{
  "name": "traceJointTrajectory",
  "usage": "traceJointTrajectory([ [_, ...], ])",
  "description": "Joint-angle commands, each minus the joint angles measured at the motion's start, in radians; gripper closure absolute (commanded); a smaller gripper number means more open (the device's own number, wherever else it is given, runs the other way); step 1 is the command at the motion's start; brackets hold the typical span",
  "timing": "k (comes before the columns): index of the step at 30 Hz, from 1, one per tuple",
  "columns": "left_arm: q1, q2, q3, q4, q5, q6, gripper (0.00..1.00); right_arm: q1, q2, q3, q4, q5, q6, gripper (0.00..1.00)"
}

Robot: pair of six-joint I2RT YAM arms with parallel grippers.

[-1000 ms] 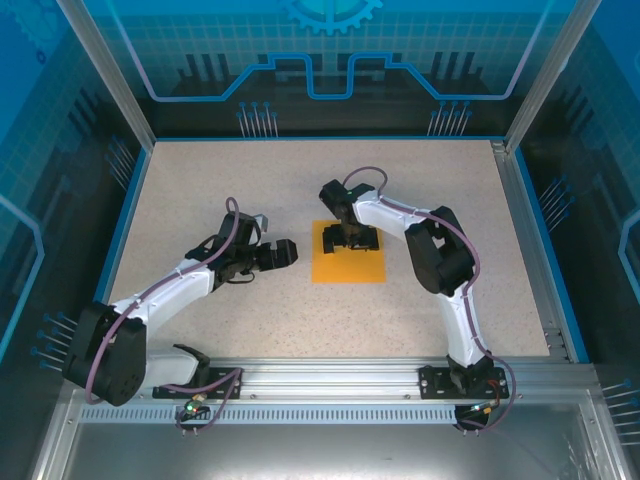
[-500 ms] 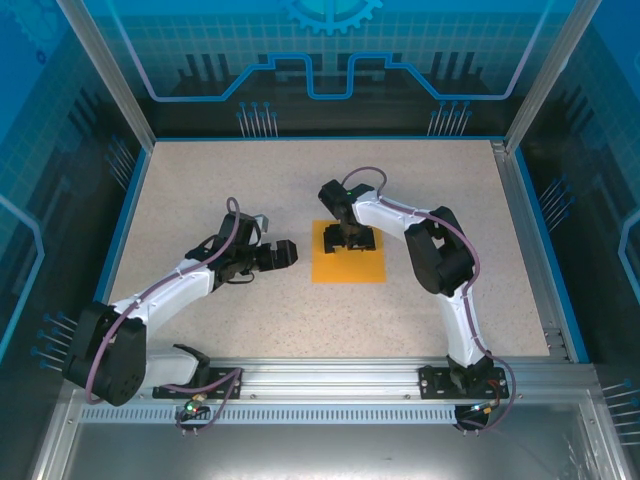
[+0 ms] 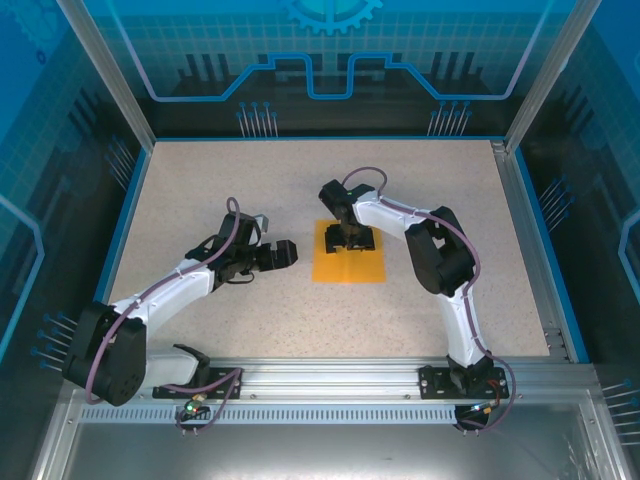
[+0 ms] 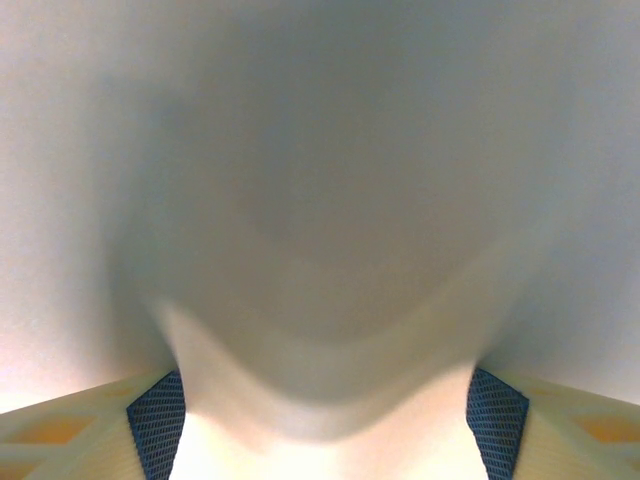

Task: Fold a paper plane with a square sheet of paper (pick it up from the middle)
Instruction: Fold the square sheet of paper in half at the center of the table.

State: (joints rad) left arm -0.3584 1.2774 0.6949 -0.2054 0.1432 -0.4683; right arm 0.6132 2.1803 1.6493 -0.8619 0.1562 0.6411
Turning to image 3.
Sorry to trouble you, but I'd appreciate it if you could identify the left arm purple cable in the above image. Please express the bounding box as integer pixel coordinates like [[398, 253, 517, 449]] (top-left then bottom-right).
[[84, 197, 246, 436]]

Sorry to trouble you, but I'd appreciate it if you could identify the aluminium frame post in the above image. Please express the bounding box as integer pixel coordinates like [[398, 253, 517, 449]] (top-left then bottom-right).
[[504, 0, 604, 154], [53, 0, 157, 151]]

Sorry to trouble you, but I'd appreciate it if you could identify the long aluminium base rail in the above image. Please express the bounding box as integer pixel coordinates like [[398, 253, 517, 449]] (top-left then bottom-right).
[[64, 356, 599, 404]]

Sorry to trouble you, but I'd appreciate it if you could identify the slotted aluminium cable duct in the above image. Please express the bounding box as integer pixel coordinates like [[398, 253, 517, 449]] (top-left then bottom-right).
[[78, 405, 464, 425]]

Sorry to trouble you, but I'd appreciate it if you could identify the cable connector with green light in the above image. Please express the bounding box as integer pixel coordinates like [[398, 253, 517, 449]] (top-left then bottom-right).
[[468, 398, 502, 417], [184, 392, 209, 417]]

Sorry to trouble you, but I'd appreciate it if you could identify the steel sheet tray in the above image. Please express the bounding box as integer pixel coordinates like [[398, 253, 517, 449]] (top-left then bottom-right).
[[27, 389, 631, 480]]

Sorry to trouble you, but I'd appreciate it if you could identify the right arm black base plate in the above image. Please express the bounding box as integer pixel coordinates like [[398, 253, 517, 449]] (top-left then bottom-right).
[[417, 364, 509, 401]]

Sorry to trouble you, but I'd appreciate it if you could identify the aluminium side rail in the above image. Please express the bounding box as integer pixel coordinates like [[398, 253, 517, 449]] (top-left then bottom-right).
[[491, 140, 574, 362]]

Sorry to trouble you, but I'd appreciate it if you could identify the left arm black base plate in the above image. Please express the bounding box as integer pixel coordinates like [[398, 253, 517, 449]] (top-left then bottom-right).
[[151, 366, 245, 401]]

